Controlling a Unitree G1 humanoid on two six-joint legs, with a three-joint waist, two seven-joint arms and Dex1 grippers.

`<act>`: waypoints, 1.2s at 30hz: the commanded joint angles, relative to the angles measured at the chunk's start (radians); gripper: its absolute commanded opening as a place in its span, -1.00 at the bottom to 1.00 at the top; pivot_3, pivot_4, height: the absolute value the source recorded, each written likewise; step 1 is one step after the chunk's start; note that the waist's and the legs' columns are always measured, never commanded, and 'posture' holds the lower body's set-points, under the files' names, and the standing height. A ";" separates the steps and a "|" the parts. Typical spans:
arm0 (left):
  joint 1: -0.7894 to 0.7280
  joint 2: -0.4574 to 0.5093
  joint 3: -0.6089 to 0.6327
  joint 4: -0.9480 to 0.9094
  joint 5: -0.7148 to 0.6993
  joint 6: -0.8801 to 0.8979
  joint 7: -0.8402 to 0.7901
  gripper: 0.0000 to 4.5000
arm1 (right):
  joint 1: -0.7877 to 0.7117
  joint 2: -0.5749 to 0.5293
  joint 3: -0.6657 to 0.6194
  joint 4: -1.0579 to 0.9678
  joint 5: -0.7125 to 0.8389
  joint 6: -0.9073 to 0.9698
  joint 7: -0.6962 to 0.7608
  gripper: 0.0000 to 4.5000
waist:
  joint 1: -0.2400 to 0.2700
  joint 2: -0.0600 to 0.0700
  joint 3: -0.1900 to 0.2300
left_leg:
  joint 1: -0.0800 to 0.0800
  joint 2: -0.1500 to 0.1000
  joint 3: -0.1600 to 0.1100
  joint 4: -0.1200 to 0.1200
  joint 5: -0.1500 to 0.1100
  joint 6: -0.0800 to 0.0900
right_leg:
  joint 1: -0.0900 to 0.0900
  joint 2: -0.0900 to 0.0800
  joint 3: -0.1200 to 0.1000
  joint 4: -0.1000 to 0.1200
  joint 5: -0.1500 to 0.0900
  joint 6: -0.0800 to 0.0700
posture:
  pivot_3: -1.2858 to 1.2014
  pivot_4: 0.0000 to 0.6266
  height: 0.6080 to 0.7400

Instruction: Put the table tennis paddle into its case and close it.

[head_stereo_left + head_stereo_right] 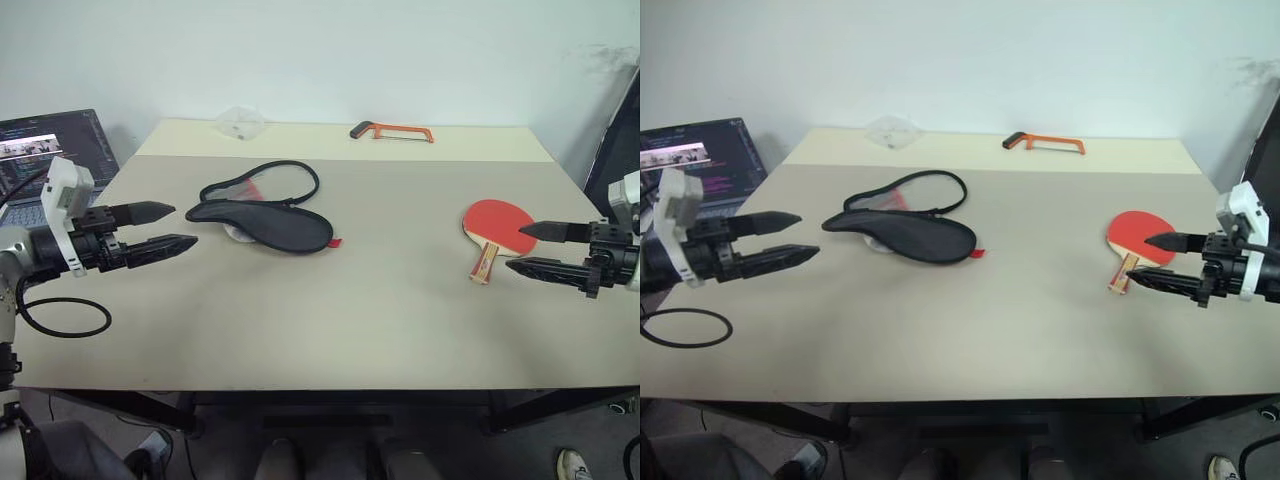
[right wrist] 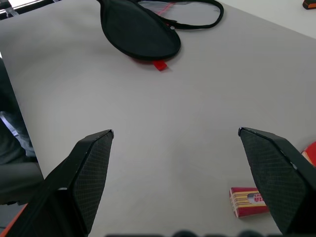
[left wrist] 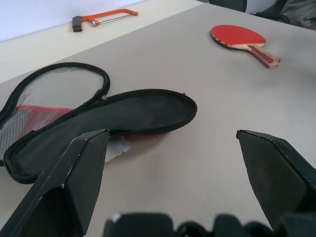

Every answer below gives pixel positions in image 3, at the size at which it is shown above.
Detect black office chair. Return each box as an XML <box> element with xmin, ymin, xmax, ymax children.
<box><xmin>255</xmin><ymin>0</ymin><xmax>316</xmax><ymax>28</ymax></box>

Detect white plush ball toy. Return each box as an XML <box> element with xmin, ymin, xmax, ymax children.
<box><xmin>104</xmin><ymin>137</ymin><xmax>132</xmax><ymax>163</ymax></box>

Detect red table tennis paddle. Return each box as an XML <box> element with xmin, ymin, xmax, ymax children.
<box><xmin>210</xmin><ymin>24</ymin><xmax>281</xmax><ymax>69</ymax></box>

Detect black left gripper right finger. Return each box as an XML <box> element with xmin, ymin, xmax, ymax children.
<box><xmin>236</xmin><ymin>129</ymin><xmax>316</xmax><ymax>232</ymax></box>

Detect black and red paddle case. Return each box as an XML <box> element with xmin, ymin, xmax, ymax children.
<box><xmin>0</xmin><ymin>62</ymin><xmax>198</xmax><ymax>185</ymax></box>

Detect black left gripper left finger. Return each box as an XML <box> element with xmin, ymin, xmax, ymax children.
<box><xmin>0</xmin><ymin>128</ymin><xmax>111</xmax><ymax>237</ymax></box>

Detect orange hacksaw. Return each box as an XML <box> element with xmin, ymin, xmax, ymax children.
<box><xmin>72</xmin><ymin>8</ymin><xmax>139</xmax><ymax>33</ymax></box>

